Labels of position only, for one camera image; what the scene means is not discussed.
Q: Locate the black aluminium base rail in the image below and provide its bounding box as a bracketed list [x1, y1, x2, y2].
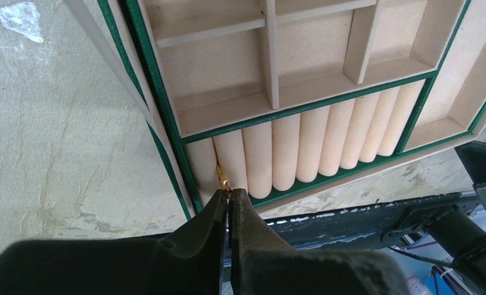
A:
[266, 192, 481, 250]

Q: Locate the gold ring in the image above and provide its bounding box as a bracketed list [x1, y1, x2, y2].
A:
[216, 163, 233, 200]

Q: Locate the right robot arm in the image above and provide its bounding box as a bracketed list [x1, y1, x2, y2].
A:
[381, 141, 486, 294]

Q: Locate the green jewelry box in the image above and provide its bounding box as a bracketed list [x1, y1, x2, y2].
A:
[66, 1, 486, 218]

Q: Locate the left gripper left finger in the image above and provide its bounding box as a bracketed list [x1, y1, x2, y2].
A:
[0, 190, 227, 294]

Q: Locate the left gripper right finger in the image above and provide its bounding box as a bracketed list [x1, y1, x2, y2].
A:
[228, 189, 410, 294]

